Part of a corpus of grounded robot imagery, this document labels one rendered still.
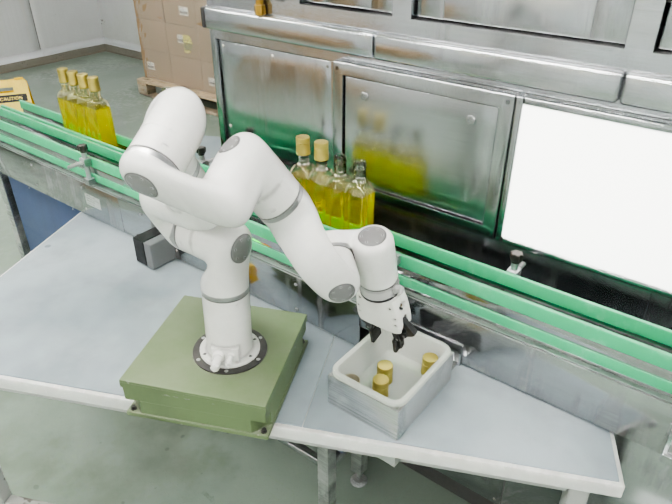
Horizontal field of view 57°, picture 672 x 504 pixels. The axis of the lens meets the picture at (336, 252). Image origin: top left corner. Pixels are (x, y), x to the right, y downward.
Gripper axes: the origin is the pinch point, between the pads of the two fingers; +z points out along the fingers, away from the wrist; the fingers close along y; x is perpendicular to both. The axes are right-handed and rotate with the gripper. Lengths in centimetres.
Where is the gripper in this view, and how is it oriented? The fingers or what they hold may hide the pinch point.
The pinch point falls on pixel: (386, 337)
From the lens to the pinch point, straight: 128.1
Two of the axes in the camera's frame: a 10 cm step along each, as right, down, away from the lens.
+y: -8.1, -3.1, 4.9
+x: -5.6, 6.3, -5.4
